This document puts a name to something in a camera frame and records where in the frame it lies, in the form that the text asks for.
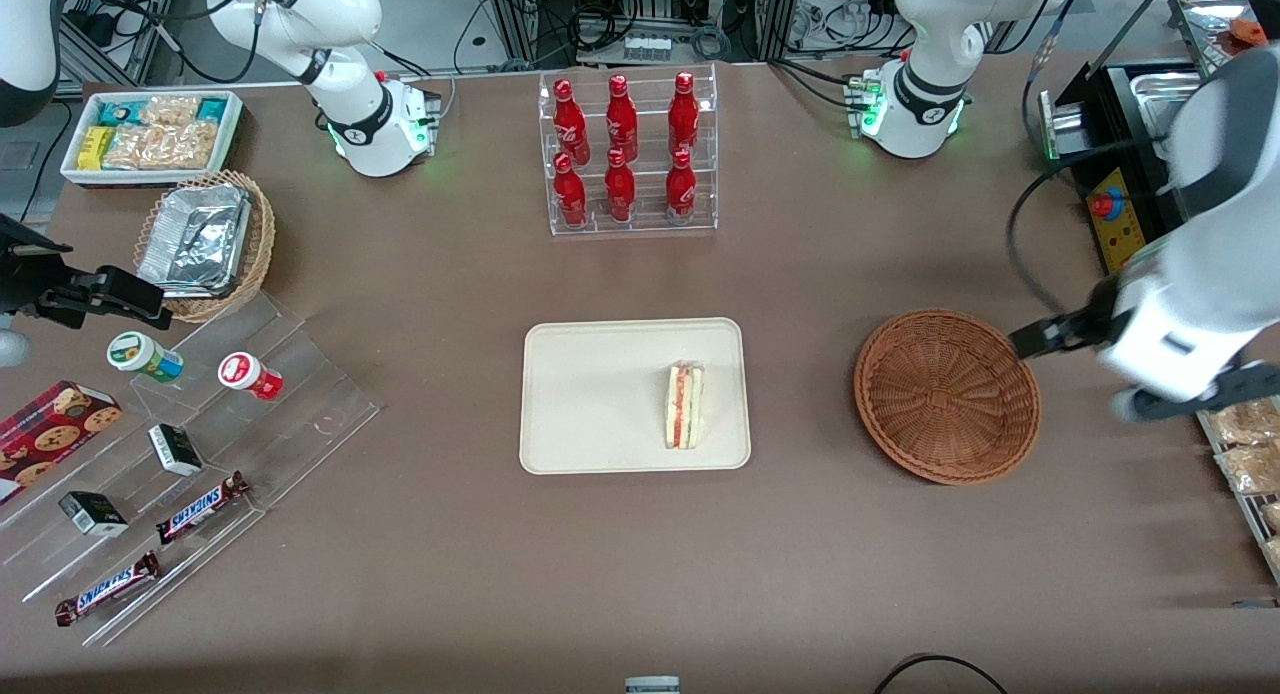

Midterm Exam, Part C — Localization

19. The white plastic snack bin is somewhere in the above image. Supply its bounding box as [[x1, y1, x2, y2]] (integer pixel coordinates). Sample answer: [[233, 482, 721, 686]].
[[60, 90, 244, 188]]

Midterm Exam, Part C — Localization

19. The snickers chocolate bar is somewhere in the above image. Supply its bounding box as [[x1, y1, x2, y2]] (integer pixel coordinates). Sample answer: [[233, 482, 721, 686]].
[[55, 551, 161, 627], [156, 471, 251, 545]]

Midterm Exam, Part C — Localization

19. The red chocolate cookie box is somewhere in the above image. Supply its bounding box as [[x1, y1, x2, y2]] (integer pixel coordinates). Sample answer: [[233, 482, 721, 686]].
[[0, 380, 123, 505]]

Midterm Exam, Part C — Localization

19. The black floor cable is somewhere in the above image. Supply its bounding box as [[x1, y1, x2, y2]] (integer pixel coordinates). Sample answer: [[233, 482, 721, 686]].
[[873, 654, 1011, 694]]

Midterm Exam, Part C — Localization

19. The triangular sandwich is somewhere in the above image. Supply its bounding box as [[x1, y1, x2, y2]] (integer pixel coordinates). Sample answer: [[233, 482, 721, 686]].
[[664, 362, 706, 450]]

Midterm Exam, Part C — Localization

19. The clear acrylic stepped display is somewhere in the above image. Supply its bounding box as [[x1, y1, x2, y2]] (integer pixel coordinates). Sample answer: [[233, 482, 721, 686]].
[[0, 289, 381, 647]]

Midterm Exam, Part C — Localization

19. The clear cracker bag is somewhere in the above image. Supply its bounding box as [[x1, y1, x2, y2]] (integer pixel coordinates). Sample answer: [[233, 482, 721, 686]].
[[140, 96, 203, 127], [105, 122, 218, 171]]

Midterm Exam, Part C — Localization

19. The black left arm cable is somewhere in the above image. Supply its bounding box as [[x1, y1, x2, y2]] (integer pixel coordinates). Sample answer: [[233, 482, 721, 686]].
[[1005, 0, 1191, 320]]

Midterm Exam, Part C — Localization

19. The small black carton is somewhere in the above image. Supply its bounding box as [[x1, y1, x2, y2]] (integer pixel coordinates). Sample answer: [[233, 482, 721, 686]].
[[148, 424, 203, 476], [58, 491, 129, 537]]

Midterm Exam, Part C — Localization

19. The green lid snack cup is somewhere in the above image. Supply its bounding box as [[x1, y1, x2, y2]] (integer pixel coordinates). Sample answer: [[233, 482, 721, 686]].
[[107, 331, 184, 383]]

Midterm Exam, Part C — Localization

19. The cream rectangular tray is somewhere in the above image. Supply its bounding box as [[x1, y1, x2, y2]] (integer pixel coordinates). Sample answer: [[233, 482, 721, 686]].
[[519, 318, 752, 475]]

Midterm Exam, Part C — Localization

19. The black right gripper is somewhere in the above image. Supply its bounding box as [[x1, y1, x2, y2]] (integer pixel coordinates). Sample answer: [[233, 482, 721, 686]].
[[0, 214, 171, 330]]

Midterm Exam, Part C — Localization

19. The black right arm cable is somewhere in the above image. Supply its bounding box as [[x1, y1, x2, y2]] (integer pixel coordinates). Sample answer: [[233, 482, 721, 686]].
[[70, 0, 263, 85]]

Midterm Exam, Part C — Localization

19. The clear acrylic bottle rack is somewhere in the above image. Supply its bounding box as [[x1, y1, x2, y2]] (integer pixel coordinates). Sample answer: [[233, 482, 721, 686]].
[[538, 64, 719, 237]]

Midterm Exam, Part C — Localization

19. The aluminium foil tray stack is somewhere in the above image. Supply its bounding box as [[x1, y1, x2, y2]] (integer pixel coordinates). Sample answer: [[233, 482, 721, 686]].
[[138, 184, 251, 298]]

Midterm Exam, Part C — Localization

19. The grey wire tray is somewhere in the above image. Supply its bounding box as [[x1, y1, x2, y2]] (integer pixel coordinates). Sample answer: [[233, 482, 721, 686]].
[[1195, 404, 1280, 585]]

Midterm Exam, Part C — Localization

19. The oval wicker basket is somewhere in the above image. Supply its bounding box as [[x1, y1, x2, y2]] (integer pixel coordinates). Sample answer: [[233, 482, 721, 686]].
[[133, 170, 276, 323]]

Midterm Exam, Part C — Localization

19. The red lid snack cup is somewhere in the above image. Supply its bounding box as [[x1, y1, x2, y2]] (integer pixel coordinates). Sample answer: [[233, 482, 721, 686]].
[[218, 352, 284, 401]]

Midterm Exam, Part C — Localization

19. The black yellow food warmer machine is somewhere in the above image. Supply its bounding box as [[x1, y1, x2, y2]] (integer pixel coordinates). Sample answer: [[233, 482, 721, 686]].
[[1038, 0, 1280, 275]]

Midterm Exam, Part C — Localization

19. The stainless steel pan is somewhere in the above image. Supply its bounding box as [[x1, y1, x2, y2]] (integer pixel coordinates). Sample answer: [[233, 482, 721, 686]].
[[1130, 71, 1201, 140]]

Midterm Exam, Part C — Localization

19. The round brown wicker basket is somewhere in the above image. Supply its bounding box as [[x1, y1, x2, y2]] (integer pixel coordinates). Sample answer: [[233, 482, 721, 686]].
[[853, 308, 1043, 486]]

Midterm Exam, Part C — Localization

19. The red cola bottle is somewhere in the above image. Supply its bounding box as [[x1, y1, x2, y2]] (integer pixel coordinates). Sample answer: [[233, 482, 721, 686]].
[[668, 71, 700, 155], [665, 147, 697, 223], [606, 74, 639, 163], [604, 147, 637, 223], [552, 78, 591, 167], [553, 152, 588, 227]]

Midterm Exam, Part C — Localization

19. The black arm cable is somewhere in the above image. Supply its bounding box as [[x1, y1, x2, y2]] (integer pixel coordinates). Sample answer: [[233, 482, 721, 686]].
[[70, 0, 263, 85], [1005, 0, 1191, 320]]

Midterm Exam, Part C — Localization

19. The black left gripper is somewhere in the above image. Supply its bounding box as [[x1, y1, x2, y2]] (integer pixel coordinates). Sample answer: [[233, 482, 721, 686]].
[[1010, 274, 1136, 361]]

